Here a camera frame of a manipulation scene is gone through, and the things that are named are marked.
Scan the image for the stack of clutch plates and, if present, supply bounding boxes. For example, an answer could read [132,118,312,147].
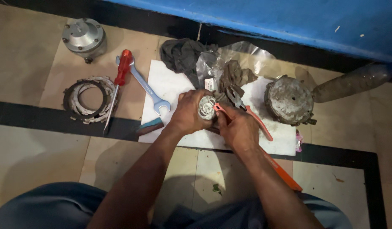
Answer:
[63,76,119,125]

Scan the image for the dirty round clutch housing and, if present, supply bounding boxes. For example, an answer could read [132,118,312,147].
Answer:
[264,75,317,127]

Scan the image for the person's grey trousers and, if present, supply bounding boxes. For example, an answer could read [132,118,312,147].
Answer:
[0,182,354,229]

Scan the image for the dark grey cloth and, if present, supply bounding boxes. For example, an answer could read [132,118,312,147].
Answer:
[160,38,219,89]

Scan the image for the dirty brown rag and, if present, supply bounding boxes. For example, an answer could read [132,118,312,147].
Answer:
[212,60,259,102]

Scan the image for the person's left hand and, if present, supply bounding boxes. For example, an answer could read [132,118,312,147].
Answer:
[169,89,215,137]

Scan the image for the person's right hand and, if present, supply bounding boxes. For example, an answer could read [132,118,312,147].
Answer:
[216,106,261,155]

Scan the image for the teal and brown sharpening block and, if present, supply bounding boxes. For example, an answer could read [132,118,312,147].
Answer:
[136,117,165,137]

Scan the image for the clear plastic bag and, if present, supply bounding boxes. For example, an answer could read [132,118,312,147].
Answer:
[196,41,277,91]

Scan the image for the white paper sheet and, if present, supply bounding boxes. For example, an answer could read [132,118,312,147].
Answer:
[139,60,297,156]

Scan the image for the silver round metal engine cover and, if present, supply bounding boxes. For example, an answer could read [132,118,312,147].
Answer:
[62,18,107,64]

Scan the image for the brown cardboard sheet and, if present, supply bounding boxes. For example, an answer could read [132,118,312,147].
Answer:
[38,17,311,123]

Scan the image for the pink wrapper scrap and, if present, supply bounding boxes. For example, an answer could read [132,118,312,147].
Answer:
[295,129,303,153]

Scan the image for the dirty plastic bottle blue cap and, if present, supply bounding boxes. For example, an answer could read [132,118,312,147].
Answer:
[312,61,392,103]

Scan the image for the silver open-end wrench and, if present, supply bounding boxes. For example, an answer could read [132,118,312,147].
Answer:
[115,56,171,116]

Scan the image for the orange handled pliers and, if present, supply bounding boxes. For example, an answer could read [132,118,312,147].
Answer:
[213,87,303,192]

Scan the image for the red handled screwdriver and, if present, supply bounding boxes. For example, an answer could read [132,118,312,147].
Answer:
[103,49,133,136]

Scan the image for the small round metal clutch hub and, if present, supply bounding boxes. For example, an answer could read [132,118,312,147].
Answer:
[198,95,218,121]

